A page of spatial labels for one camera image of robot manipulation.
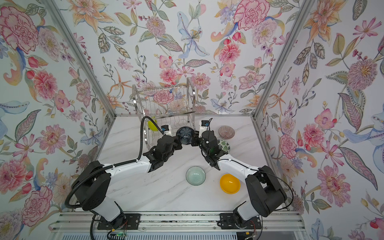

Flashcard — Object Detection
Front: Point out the dark blue patterned bowl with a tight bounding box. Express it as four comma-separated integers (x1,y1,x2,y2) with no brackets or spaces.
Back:
176,127,195,145

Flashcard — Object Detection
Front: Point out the lime green bowl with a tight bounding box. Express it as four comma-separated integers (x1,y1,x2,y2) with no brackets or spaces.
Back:
148,119,159,132

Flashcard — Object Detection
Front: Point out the steel wire dish rack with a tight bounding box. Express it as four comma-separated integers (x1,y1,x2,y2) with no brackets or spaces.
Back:
132,80,197,135

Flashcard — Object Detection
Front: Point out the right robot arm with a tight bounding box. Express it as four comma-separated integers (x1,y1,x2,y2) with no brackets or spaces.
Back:
191,131,288,226

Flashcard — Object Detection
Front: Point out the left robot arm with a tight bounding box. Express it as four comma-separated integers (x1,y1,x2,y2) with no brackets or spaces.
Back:
65,135,182,226

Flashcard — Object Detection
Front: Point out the green leaf pattern bowl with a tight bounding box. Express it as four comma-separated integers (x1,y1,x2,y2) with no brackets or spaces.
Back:
217,140,231,154

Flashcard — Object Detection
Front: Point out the pink striped bowl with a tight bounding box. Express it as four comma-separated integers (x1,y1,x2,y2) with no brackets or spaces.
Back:
219,126,236,139

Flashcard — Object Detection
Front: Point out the pale teal glass bowl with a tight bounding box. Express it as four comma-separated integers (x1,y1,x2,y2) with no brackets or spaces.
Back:
186,166,206,186

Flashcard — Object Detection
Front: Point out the yellow bowl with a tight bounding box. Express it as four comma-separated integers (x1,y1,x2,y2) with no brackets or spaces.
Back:
220,174,241,195

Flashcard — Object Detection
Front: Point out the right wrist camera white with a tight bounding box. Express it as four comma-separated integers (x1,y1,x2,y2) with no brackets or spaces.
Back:
199,120,211,133

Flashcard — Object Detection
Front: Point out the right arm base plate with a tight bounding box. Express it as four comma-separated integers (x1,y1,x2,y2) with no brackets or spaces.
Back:
217,213,262,230

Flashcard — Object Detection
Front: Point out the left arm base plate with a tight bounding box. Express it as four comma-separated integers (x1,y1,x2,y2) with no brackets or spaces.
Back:
97,213,141,231

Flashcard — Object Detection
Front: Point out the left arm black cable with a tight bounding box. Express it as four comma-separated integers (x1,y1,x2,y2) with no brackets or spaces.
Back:
64,115,164,209

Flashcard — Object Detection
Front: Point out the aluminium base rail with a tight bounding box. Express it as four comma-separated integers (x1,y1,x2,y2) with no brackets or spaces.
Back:
47,210,306,233

